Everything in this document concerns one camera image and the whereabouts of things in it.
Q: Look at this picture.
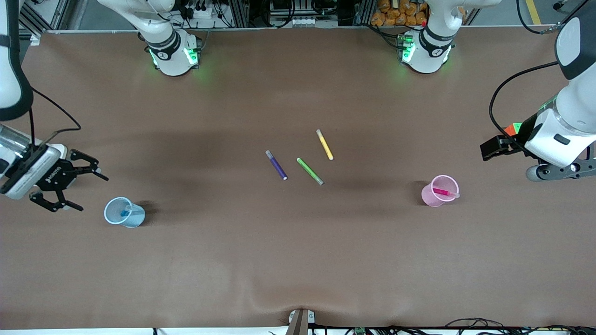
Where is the light blue cup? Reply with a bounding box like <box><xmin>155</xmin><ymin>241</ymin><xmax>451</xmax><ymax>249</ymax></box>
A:
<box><xmin>104</xmin><ymin>197</ymin><xmax>146</xmax><ymax>229</ymax></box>

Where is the pink cup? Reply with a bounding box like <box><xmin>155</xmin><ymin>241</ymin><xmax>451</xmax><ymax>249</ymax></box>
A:
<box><xmin>421</xmin><ymin>175</ymin><xmax>461</xmax><ymax>208</ymax></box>

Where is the black floor cable bundle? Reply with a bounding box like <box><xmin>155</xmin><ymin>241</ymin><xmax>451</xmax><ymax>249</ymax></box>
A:
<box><xmin>307</xmin><ymin>318</ymin><xmax>596</xmax><ymax>335</ymax></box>

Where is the yellow marker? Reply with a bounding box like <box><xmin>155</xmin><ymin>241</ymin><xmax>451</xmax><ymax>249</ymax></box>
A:
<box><xmin>316</xmin><ymin>129</ymin><xmax>334</xmax><ymax>161</ymax></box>

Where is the green marker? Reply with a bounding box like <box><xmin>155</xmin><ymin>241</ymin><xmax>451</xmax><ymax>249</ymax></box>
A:
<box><xmin>297</xmin><ymin>158</ymin><xmax>324</xmax><ymax>186</ymax></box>

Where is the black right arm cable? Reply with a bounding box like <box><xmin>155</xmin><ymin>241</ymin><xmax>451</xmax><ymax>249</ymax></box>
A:
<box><xmin>29</xmin><ymin>86</ymin><xmax>82</xmax><ymax>146</ymax></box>

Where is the white power strip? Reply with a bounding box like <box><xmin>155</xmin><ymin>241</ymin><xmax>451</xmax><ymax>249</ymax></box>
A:
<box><xmin>179</xmin><ymin>0</ymin><xmax>219</xmax><ymax>20</ymax></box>

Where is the purple marker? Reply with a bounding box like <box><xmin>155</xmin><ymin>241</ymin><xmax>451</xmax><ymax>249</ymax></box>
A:
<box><xmin>265</xmin><ymin>150</ymin><xmax>288</xmax><ymax>181</ymax></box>

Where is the metal table edge bracket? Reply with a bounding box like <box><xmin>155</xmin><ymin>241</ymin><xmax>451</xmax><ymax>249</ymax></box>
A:
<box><xmin>288</xmin><ymin>308</ymin><xmax>316</xmax><ymax>335</ymax></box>

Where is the orange snack bag pile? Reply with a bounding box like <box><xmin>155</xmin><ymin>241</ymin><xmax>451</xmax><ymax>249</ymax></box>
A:
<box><xmin>371</xmin><ymin>0</ymin><xmax>431</xmax><ymax>26</ymax></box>

